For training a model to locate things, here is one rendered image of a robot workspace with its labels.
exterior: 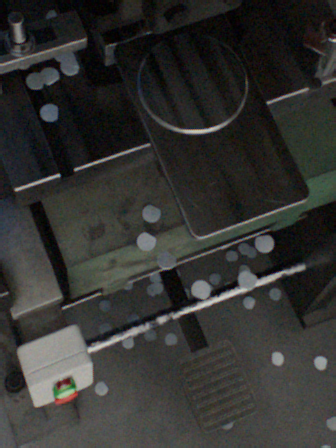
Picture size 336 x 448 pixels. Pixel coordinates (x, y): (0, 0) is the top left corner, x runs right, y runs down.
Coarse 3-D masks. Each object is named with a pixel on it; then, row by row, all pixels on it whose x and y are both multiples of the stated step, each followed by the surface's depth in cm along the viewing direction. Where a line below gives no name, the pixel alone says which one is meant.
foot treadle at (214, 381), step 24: (168, 288) 165; (192, 336) 162; (192, 360) 159; (216, 360) 159; (192, 384) 158; (216, 384) 158; (240, 384) 158; (192, 408) 157; (216, 408) 156; (240, 408) 157
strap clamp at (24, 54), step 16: (16, 16) 107; (64, 16) 113; (0, 32) 112; (16, 32) 108; (32, 32) 112; (48, 32) 112; (64, 32) 113; (80, 32) 113; (0, 48) 111; (16, 48) 110; (32, 48) 111; (48, 48) 112; (64, 48) 113; (80, 48) 114; (0, 64) 111; (16, 64) 112
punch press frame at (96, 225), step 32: (288, 128) 122; (320, 128) 122; (320, 160) 121; (64, 192) 117; (96, 192) 117; (128, 192) 118; (160, 192) 118; (320, 192) 128; (64, 224) 115; (96, 224) 116; (128, 224) 116; (160, 224) 116; (256, 224) 130; (288, 224) 138; (64, 256) 114; (96, 256) 114; (128, 256) 119; (96, 288) 127; (224, 288) 162; (256, 288) 163; (160, 320) 159
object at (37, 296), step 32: (0, 192) 119; (0, 224) 115; (32, 224) 116; (0, 256) 114; (32, 256) 114; (32, 288) 113; (0, 320) 173; (32, 320) 113; (64, 320) 114; (0, 352) 171; (0, 384) 169; (32, 416) 167; (64, 416) 167
